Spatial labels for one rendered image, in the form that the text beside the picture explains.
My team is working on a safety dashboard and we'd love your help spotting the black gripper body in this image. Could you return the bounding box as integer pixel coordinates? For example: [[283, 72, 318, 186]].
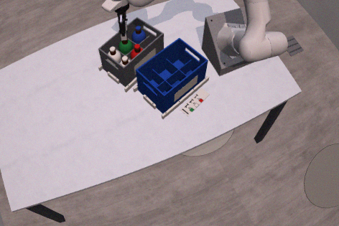
[[115, 3, 129, 18]]

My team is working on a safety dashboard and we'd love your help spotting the white paper pick list strip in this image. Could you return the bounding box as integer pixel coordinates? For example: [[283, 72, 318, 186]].
[[180, 88, 210, 116]]

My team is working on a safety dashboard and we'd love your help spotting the red bottle with pink label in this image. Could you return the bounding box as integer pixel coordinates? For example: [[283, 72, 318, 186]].
[[131, 44, 143, 60]]

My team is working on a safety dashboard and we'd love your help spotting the white bottle with grey label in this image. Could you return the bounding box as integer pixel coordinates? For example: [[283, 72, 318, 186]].
[[108, 47, 121, 62]]

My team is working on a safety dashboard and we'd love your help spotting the green bottle with pale green label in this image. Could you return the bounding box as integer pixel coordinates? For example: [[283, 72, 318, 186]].
[[119, 38, 133, 55]]

